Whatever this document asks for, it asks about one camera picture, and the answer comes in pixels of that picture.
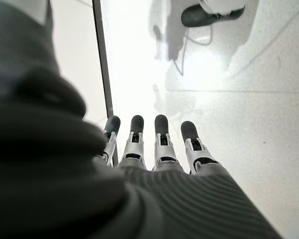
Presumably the thin cable on floor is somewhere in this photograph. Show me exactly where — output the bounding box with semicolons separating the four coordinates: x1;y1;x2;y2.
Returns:
172;24;213;76

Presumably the white cabinet door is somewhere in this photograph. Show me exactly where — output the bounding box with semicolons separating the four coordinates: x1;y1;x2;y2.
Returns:
50;0;108;120

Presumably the white robot lower leg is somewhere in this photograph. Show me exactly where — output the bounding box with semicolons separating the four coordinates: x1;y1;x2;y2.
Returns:
198;0;243;14

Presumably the dark robot foot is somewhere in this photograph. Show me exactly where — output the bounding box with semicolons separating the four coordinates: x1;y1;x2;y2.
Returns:
180;3;246;28

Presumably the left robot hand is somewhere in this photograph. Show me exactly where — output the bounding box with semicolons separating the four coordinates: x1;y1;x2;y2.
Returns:
0;0;283;239

